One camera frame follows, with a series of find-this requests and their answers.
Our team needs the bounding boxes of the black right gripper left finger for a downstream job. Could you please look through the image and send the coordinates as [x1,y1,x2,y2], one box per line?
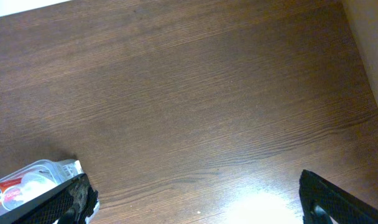
[0,174,99,224]

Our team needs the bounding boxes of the white Calamol lotion bottle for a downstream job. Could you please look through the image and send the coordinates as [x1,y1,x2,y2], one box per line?
[17,173,57,203]

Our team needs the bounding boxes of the clear plastic container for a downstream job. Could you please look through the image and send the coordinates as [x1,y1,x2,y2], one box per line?
[0,159,100,224]

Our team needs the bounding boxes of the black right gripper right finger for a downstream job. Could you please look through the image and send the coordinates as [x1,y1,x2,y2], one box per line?
[299,170,378,224]

